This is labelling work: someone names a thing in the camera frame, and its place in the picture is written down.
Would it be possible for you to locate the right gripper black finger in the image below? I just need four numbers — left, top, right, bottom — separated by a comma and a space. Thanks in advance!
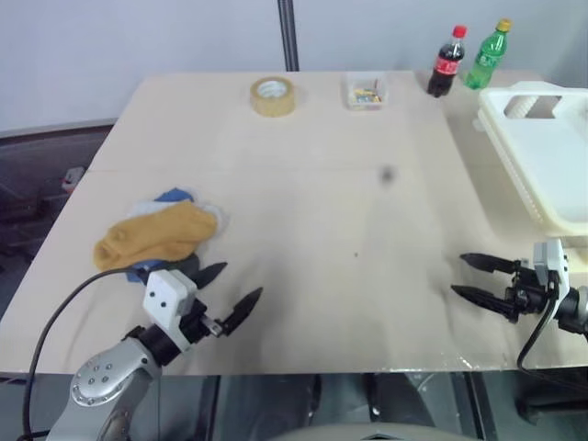
450, 284, 519, 322
458, 252, 528, 277

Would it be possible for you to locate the clear plastic box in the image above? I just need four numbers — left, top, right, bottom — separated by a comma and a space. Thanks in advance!
340, 71, 390, 111

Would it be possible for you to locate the cola bottle red cap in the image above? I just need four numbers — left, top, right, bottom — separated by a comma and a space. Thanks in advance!
425, 25, 469, 98

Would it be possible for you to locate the mustard yellow sock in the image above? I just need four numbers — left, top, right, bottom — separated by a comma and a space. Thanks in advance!
94, 201, 218, 272

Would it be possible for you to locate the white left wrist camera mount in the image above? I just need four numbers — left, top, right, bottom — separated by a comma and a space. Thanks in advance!
141, 269, 198, 355

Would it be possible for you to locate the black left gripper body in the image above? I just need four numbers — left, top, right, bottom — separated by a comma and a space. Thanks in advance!
179, 297, 227, 346

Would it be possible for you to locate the small red grey device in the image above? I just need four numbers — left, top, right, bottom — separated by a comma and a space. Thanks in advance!
59, 167, 84, 189

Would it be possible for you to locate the white plastic basket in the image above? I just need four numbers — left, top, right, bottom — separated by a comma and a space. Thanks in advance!
471, 80, 588, 241

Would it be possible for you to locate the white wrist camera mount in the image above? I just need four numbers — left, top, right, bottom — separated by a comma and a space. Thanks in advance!
141, 269, 198, 355
532, 238, 573, 318

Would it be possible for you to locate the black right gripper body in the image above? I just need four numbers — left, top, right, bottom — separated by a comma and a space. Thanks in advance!
503, 259, 560, 323

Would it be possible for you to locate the beige packing tape roll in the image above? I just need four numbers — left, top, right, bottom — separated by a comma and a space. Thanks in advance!
249, 76, 296, 119

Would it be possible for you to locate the blue sock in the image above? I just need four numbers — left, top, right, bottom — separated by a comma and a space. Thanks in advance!
123, 186, 197, 285

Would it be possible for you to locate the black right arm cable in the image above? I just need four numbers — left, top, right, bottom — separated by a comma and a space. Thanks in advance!
516, 279, 588, 396

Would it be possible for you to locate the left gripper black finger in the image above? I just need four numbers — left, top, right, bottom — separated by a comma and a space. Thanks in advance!
219, 287, 265, 339
187, 261, 230, 290

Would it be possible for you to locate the green soda bottle yellow cap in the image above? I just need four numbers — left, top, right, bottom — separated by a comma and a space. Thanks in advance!
462, 17, 514, 91

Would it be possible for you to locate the grey metal pole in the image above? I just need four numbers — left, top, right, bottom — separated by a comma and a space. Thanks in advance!
277, 0, 300, 73

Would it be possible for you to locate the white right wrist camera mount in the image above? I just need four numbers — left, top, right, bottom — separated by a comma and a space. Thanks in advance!
532, 238, 573, 318

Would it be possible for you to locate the dark green sock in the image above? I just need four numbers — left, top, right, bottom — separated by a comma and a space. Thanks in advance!
175, 254, 202, 277

